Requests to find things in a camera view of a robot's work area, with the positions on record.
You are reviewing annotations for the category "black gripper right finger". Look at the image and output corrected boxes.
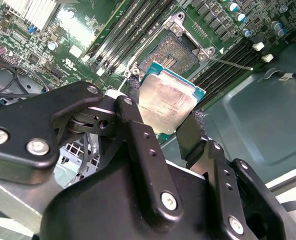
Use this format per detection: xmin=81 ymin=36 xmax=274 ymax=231
xmin=175 ymin=111 xmax=286 ymax=240

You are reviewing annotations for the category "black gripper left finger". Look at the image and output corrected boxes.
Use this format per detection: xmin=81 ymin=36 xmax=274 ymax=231
xmin=0 ymin=74 xmax=185 ymax=225

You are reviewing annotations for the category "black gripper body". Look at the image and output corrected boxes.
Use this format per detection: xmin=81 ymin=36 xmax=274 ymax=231
xmin=39 ymin=161 xmax=226 ymax=240

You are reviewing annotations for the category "silver topped CPU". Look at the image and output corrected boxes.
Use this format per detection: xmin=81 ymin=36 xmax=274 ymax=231
xmin=137 ymin=61 xmax=206 ymax=145

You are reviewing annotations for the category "metal wire locking lever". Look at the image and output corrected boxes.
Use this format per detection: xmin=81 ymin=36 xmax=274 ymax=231
xmin=207 ymin=56 xmax=254 ymax=71

